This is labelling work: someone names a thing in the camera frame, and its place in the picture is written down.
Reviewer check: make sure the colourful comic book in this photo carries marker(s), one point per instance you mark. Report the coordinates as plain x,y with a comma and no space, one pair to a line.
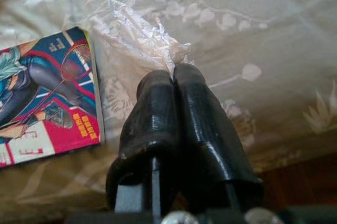
52,90

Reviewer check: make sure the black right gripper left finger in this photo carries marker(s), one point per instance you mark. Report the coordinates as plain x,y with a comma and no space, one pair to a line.
155,108

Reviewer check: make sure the beige floral bed sheet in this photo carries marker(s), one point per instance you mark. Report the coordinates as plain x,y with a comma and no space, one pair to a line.
263,37

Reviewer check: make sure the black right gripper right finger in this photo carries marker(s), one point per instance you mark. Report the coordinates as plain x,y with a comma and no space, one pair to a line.
200,118

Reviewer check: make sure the clear plastic bag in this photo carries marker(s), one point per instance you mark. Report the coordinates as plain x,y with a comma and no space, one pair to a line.
131,37

